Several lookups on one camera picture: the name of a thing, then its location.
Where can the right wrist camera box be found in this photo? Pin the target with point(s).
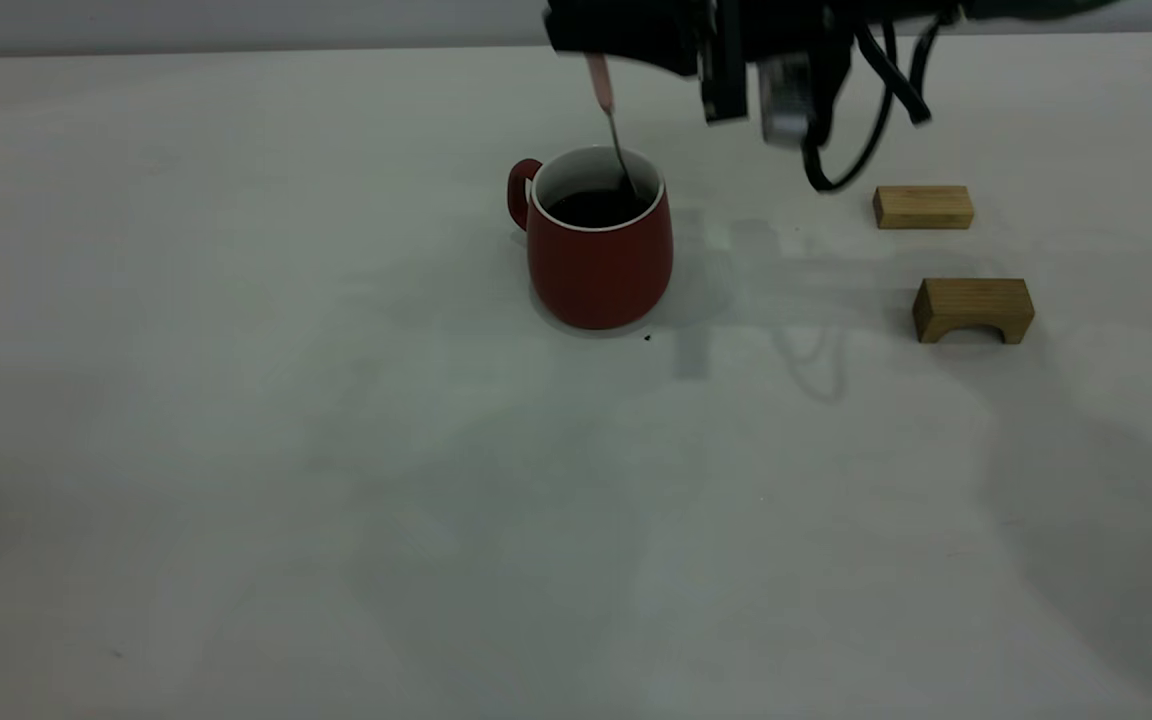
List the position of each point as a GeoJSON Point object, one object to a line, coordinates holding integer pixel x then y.
{"type": "Point", "coordinates": [786, 100]}

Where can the flat rectangular wooden block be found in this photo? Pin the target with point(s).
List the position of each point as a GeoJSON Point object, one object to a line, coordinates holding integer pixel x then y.
{"type": "Point", "coordinates": [921, 207]}

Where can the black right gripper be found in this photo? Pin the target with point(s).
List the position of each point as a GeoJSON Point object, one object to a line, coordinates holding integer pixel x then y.
{"type": "Point", "coordinates": [776, 22]}

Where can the arched wooden block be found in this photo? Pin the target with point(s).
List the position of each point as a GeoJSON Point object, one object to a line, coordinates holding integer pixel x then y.
{"type": "Point", "coordinates": [971, 297]}

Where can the red ceramic cup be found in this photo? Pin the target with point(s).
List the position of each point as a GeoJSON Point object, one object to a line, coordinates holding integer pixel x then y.
{"type": "Point", "coordinates": [601, 275]}

